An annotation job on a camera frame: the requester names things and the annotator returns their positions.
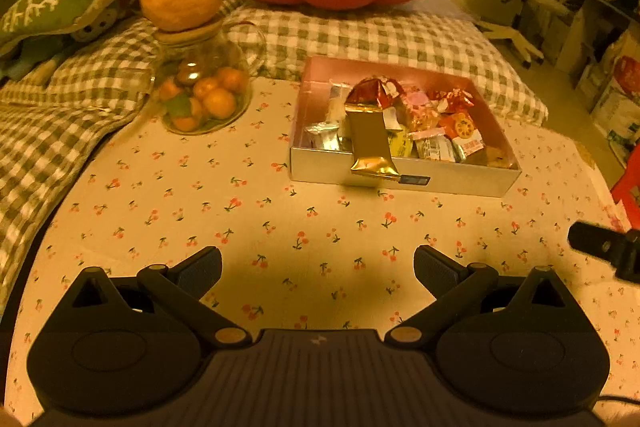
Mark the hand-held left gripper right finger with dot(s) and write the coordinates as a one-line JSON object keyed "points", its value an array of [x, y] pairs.
{"points": [[431, 268]]}

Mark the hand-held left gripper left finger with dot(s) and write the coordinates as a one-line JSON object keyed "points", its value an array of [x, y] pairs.
{"points": [[200, 264]]}

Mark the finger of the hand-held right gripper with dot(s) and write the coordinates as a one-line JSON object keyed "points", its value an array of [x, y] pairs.
{"points": [[600, 244]]}

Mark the white labelled snack packet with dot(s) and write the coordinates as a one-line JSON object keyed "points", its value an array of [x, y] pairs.
{"points": [[432, 147]]}

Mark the yellow snack packet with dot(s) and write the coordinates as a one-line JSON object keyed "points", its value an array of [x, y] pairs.
{"points": [[400, 146]]}

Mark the gold snack bar packet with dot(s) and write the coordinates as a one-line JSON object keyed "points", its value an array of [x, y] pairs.
{"points": [[370, 142]]}

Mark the small orange snack packet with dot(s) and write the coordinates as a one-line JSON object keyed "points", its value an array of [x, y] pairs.
{"points": [[462, 127]]}

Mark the silver box with pink inside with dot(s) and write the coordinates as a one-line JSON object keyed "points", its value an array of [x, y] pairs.
{"points": [[325, 169]]}

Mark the pink candy wrapper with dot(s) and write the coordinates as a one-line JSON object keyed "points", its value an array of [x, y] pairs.
{"points": [[417, 102]]}

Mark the red foil candy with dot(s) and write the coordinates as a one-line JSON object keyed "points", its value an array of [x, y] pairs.
{"points": [[457, 99]]}

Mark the silver foil snack packet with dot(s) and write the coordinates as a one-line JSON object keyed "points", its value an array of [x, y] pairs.
{"points": [[322, 134]]}

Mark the translucent long snack packet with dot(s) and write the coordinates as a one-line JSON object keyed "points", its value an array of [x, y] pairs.
{"points": [[337, 102]]}

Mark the red bag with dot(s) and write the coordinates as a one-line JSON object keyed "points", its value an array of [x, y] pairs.
{"points": [[627, 202]]}

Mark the cherry print sheet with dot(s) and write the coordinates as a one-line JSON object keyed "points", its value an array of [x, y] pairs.
{"points": [[175, 207]]}

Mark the pile of small tangerines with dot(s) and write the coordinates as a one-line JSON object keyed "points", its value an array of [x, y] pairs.
{"points": [[220, 102]]}

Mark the green checked quilt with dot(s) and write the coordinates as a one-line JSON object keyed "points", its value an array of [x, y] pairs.
{"points": [[60, 117]]}

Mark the glass jug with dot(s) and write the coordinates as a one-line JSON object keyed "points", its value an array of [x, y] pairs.
{"points": [[200, 52]]}

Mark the wooden jug lid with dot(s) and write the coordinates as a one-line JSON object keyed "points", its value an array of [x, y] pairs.
{"points": [[185, 37]]}

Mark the grey plush toy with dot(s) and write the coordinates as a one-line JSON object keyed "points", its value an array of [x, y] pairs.
{"points": [[95, 27]]}

